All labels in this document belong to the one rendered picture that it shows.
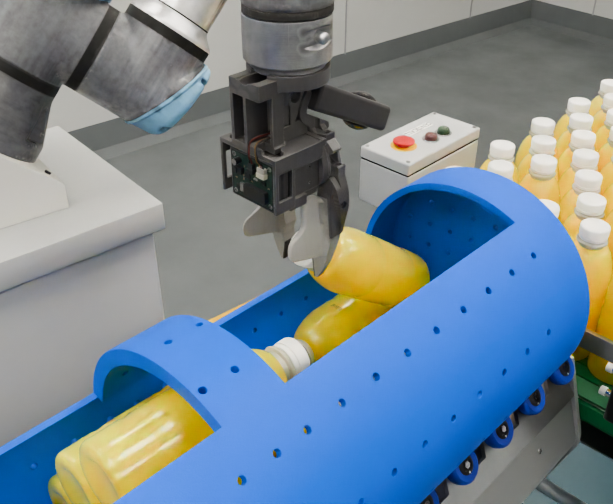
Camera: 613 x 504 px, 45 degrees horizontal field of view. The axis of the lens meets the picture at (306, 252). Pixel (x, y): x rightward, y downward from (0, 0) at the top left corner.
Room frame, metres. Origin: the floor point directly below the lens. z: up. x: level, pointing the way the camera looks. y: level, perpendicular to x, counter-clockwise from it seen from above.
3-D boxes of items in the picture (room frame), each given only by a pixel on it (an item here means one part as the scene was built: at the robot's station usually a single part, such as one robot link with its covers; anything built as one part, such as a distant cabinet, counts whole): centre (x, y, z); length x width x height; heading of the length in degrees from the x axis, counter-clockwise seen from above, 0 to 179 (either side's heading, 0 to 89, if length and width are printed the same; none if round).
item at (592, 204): (0.92, -0.40, 1.10); 0.04 x 0.04 x 0.02
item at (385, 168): (1.15, -0.19, 1.05); 0.20 x 0.10 x 0.10; 136
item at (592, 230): (0.85, -0.39, 1.10); 0.04 x 0.04 x 0.02
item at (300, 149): (0.60, 0.02, 1.36); 0.09 x 0.08 x 0.12; 136
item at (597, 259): (0.85, -0.39, 1.00); 0.07 x 0.07 x 0.19
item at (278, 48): (0.61, 0.01, 1.44); 0.08 x 0.08 x 0.05
